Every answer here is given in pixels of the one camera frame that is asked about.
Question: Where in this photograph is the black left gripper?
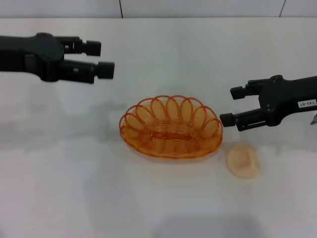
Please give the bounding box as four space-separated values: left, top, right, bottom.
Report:
0 32 115 85

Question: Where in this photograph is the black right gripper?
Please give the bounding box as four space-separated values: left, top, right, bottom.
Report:
219 75 317 132

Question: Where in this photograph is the round beige bun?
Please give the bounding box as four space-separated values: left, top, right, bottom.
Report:
227 142 262 179

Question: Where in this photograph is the orange woven plastic basket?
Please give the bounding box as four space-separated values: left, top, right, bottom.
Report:
119 95 224 160

